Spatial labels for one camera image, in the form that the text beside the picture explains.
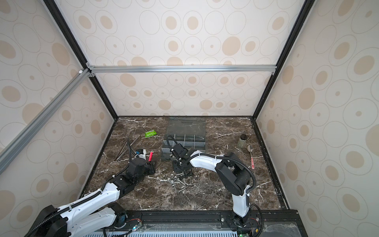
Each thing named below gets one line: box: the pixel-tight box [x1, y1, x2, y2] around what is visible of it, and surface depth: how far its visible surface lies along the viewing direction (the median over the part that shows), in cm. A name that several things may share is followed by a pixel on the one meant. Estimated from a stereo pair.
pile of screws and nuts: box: [162, 172, 199, 194], surface depth 87 cm
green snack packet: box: [144, 129, 157, 138], surface depth 111 cm
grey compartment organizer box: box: [160, 116, 206, 161], surface depth 115 cm
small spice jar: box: [236, 133, 248, 149], surface depth 102 cm
